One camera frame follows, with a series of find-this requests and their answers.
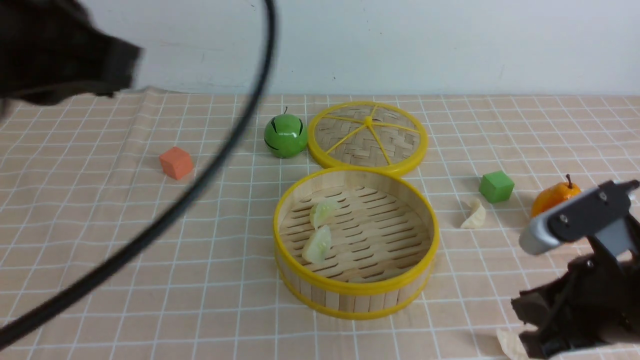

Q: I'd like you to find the white dumpling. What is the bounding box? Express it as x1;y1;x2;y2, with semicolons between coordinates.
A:
460;198;487;230
496;329;530;360

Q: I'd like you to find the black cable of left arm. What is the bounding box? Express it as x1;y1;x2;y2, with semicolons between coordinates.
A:
0;0;278;351

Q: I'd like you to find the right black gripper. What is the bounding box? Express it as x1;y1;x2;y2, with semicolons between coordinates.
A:
510;254;640;360

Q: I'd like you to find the bamboo steamer tray yellow rim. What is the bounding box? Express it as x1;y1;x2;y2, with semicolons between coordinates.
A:
272;168;441;321

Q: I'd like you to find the pink checkered tablecloth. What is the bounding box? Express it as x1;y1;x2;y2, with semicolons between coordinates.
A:
0;89;640;360

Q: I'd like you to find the orange yellow toy pear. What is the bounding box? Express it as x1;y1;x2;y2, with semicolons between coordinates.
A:
530;174;582;218

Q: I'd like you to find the green foam cube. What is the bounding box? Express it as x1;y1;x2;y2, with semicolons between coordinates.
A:
478;170;515;204

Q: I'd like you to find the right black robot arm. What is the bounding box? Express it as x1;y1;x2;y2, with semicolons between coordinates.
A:
510;179;640;360

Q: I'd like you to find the green toy apple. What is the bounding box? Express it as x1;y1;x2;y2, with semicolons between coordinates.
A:
263;107;309;158

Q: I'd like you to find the bamboo steamer lid yellow rim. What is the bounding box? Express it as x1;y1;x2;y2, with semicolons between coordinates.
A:
308;101;429;177

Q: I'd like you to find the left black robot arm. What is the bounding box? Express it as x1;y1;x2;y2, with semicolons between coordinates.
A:
0;0;143;111

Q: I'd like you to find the orange foam cube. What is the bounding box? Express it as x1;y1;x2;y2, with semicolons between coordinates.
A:
158;146;194;181

